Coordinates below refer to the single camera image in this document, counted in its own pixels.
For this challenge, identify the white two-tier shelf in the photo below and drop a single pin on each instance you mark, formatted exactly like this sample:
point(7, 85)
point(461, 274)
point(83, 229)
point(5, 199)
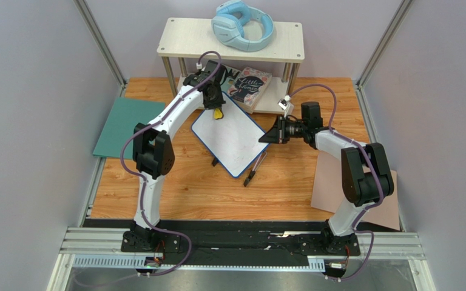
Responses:
point(281, 42)

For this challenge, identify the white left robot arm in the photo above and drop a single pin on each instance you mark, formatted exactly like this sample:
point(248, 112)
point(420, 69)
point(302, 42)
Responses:
point(153, 152)

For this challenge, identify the blue framed whiteboard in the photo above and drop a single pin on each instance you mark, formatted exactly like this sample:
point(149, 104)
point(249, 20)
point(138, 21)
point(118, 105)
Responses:
point(232, 140)

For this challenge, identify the pink mat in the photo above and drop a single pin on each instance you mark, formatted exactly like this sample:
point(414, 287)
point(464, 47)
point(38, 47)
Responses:
point(327, 194)

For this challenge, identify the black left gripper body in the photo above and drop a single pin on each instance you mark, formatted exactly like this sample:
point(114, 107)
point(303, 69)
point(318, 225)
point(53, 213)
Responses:
point(218, 101)

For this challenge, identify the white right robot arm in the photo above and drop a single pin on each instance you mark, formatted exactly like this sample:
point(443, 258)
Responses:
point(364, 170)

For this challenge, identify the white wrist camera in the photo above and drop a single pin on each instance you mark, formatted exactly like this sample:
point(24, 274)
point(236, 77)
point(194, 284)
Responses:
point(199, 66)
point(286, 105)

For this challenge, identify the teal book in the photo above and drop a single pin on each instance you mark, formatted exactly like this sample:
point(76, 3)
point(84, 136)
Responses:
point(226, 77)

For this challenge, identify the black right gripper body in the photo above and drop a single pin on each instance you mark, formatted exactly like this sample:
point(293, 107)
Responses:
point(280, 130)

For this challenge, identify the teal mat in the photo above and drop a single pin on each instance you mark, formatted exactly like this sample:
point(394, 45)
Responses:
point(125, 114)

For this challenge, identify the yellow sponge eraser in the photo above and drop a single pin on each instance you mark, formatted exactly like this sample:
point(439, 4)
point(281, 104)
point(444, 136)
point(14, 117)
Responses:
point(218, 113)

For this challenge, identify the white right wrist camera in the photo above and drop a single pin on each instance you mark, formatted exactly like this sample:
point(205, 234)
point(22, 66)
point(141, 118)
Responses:
point(286, 105)

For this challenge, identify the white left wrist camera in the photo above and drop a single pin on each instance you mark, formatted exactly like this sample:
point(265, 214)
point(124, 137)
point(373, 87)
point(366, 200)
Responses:
point(199, 66)

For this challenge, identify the light blue headphones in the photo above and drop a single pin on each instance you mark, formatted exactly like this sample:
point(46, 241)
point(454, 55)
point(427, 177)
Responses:
point(229, 21)

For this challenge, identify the Little Women book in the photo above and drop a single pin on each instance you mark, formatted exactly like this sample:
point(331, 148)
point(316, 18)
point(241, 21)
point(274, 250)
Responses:
point(248, 88)

